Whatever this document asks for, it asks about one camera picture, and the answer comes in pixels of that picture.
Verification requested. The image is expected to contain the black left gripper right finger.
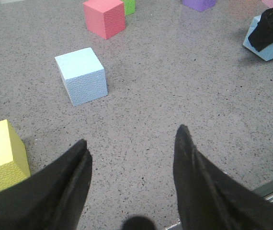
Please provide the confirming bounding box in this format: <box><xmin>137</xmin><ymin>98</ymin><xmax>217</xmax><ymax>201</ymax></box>
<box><xmin>173</xmin><ymin>125</ymin><xmax>273</xmax><ymax>230</ymax></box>

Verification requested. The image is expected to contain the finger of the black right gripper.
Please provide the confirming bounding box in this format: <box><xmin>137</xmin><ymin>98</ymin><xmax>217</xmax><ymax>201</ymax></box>
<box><xmin>248</xmin><ymin>8</ymin><xmax>273</xmax><ymax>52</ymax></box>

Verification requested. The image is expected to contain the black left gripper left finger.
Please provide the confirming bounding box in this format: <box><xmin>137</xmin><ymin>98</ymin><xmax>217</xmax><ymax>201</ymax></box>
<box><xmin>0</xmin><ymin>139</ymin><xmax>92</xmax><ymax>230</ymax></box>

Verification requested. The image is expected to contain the light blue foam block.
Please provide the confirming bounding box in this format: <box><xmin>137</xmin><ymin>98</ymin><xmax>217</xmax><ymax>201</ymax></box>
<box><xmin>55</xmin><ymin>47</ymin><xmax>108</xmax><ymax>106</ymax></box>
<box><xmin>243</xmin><ymin>15</ymin><xmax>273</xmax><ymax>61</ymax></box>

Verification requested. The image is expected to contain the pink foam block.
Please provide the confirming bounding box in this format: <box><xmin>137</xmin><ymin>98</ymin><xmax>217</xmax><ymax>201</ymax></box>
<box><xmin>261</xmin><ymin>0</ymin><xmax>273</xmax><ymax>8</ymax></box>

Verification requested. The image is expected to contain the yellow foam block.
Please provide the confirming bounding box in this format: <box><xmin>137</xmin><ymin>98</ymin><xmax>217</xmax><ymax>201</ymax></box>
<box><xmin>0</xmin><ymin>119</ymin><xmax>30</xmax><ymax>191</ymax></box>

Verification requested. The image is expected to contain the lower purple foam block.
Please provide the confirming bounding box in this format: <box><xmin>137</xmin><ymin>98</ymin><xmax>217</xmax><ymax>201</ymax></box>
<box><xmin>182</xmin><ymin>0</ymin><xmax>217</xmax><ymax>12</ymax></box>

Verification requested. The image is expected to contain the green foam block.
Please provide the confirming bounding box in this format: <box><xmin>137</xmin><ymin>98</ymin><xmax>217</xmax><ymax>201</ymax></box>
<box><xmin>122</xmin><ymin>0</ymin><xmax>136</xmax><ymax>15</ymax></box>

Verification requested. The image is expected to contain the red foam block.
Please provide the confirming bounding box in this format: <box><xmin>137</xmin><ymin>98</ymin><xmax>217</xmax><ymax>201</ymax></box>
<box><xmin>83</xmin><ymin>0</ymin><xmax>126</xmax><ymax>39</ymax></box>

